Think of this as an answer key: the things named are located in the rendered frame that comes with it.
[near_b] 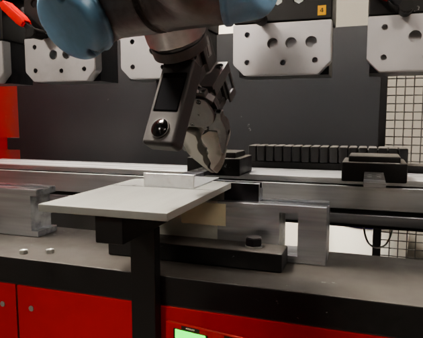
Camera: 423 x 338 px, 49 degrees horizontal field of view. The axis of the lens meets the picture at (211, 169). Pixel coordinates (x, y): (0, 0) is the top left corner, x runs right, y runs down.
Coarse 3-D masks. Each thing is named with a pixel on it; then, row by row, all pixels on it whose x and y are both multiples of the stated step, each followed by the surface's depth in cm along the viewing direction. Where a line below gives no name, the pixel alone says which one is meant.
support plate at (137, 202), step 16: (96, 192) 68; (112, 192) 68; (128, 192) 68; (144, 192) 68; (160, 192) 68; (176, 192) 68; (192, 192) 68; (208, 192) 68; (48, 208) 59; (64, 208) 58; (80, 208) 57; (96, 208) 56; (112, 208) 56; (128, 208) 56; (144, 208) 56; (160, 208) 56; (176, 208) 56; (192, 208) 61
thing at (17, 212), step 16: (0, 192) 93; (16, 192) 91; (32, 192) 90; (48, 192) 93; (0, 208) 93; (16, 208) 92; (32, 208) 91; (0, 224) 93; (16, 224) 92; (32, 224) 91; (48, 224) 96
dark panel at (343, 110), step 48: (336, 48) 119; (48, 96) 149; (96, 96) 144; (144, 96) 138; (240, 96) 129; (288, 96) 125; (336, 96) 121; (48, 144) 151; (96, 144) 145; (144, 144) 140; (240, 144) 130; (288, 144) 126; (336, 144) 122
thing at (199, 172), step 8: (232, 152) 99; (240, 152) 102; (192, 160) 101; (224, 160) 98; (232, 160) 98; (240, 160) 98; (248, 160) 105; (192, 168) 101; (200, 168) 95; (224, 168) 99; (232, 168) 98; (240, 168) 98; (248, 168) 105
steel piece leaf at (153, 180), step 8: (144, 176) 74; (152, 176) 73; (160, 176) 73; (168, 176) 72; (176, 176) 72; (184, 176) 71; (192, 176) 71; (144, 184) 74; (152, 184) 73; (160, 184) 73; (168, 184) 72; (176, 184) 72; (184, 184) 72; (192, 184) 71; (200, 184) 74
